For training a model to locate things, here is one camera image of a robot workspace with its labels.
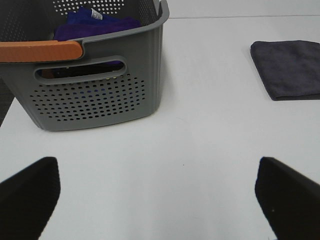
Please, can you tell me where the dark grey towel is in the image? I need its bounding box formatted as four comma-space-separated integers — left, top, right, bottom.
250, 40, 320, 101

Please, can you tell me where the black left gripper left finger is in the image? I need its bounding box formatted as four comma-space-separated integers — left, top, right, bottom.
0, 157, 61, 240

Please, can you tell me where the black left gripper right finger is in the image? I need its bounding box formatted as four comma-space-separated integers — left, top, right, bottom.
254, 157, 320, 240

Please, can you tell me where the grey perforated plastic basket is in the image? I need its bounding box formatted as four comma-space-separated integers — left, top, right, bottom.
0, 0, 170, 131

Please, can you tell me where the orange basket handle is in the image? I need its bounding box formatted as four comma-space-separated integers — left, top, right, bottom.
0, 40, 83, 63

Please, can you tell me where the purple towel in basket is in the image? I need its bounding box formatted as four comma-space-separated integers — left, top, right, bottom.
53, 7, 142, 41

